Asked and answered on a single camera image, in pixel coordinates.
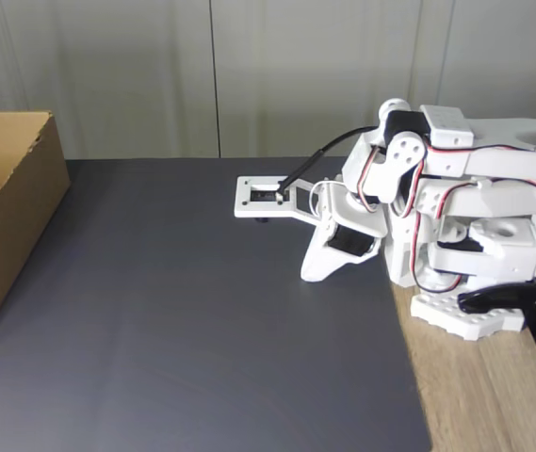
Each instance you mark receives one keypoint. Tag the brown cardboard box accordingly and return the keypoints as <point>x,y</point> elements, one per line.
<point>18,226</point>

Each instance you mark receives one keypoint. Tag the white panelled cabinet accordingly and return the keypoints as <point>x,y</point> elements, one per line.
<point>107,94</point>

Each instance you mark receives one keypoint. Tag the dark grey table mat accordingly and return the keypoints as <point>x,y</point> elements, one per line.
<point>154,306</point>

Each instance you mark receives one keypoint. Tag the black table clamp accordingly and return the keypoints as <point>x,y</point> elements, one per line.
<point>531,306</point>

